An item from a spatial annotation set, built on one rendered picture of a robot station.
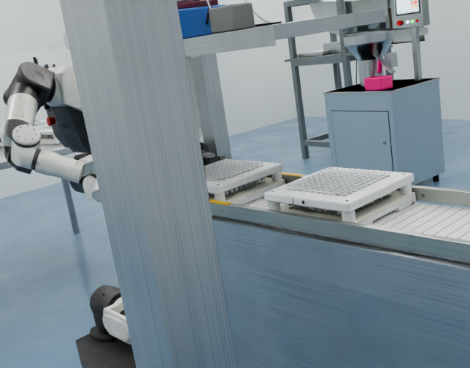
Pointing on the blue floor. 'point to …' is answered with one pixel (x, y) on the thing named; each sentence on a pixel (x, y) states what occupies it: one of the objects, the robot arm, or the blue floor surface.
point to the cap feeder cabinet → (387, 128)
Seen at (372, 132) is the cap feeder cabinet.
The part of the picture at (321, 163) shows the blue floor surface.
